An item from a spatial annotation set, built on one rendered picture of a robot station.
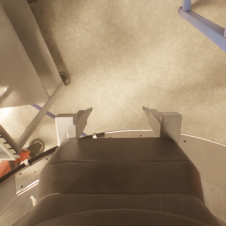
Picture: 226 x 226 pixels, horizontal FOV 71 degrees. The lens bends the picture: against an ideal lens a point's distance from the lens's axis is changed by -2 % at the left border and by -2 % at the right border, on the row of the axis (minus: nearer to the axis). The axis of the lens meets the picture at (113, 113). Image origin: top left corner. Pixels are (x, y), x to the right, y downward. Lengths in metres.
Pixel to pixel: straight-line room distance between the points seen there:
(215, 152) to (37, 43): 1.00
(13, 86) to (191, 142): 0.93
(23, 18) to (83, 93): 0.58
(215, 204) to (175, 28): 0.84
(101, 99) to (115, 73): 0.24
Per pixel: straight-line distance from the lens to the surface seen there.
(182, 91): 1.22
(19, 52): 0.92
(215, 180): 0.63
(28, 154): 1.65
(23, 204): 0.74
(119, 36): 1.04
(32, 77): 0.95
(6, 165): 1.65
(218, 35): 0.52
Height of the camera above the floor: 1.00
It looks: 50 degrees down
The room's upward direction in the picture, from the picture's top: 169 degrees counter-clockwise
